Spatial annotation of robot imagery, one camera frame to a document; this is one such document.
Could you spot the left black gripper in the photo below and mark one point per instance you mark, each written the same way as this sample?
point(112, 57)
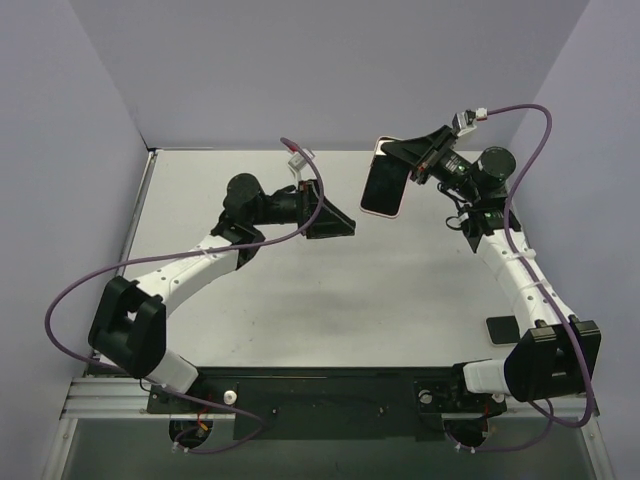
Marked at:
point(308, 208)

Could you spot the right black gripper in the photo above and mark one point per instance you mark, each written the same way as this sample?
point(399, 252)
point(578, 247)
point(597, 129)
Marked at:
point(430, 160)

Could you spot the pink phone case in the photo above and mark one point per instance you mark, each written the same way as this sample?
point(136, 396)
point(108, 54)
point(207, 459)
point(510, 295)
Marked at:
point(380, 145)

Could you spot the black smartphone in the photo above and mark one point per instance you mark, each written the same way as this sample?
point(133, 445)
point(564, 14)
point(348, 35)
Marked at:
point(382, 187)
point(503, 330)

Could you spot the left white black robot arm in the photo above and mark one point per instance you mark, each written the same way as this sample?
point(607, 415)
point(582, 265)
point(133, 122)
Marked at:
point(130, 325)

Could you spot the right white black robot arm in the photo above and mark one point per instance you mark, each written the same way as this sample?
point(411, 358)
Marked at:
point(556, 352)

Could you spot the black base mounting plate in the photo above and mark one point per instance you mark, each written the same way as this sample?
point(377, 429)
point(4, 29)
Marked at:
point(340, 403)

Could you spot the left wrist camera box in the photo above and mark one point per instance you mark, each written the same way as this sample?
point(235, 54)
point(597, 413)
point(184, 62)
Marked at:
point(298, 162)

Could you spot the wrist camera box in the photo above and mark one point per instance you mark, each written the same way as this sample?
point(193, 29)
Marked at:
point(298, 162)
point(466, 121)

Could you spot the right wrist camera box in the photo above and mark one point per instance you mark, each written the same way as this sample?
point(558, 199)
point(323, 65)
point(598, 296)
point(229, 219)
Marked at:
point(466, 121)

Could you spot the aluminium table frame rail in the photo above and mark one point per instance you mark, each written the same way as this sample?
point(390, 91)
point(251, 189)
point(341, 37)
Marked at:
point(257, 302)

